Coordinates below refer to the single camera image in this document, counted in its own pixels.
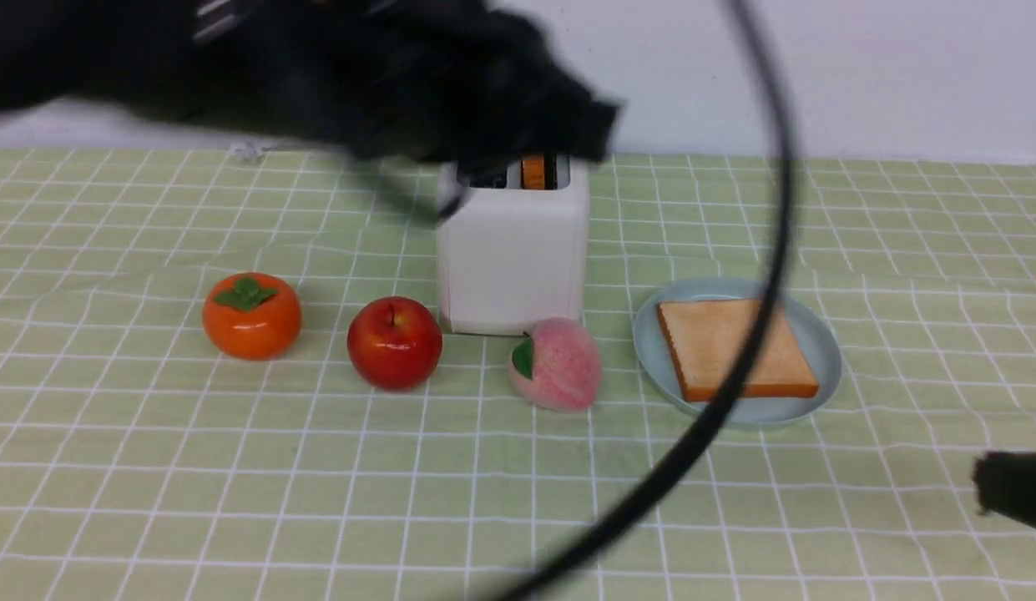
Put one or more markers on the toasted bread slice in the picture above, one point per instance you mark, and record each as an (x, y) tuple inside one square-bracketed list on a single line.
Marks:
[(534, 172), (705, 336)]

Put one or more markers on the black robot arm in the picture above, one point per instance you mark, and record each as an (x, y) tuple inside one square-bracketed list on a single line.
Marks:
[(432, 81)]

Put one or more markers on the white toaster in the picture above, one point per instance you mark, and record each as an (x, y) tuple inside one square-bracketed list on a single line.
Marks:
[(511, 258)]

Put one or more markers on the pink peach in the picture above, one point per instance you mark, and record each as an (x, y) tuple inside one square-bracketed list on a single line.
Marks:
[(557, 365)]

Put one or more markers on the red apple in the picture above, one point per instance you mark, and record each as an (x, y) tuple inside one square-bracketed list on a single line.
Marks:
[(394, 343)]

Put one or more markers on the orange persimmon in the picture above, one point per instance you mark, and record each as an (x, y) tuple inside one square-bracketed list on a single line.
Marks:
[(252, 315)]

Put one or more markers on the light blue plate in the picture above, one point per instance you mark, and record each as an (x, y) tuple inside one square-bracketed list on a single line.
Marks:
[(817, 343)]

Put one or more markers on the green checkered tablecloth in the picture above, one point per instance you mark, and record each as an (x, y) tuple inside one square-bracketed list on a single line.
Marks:
[(138, 462)]

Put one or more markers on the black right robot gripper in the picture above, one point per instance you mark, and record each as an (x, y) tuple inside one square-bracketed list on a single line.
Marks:
[(1005, 484)]

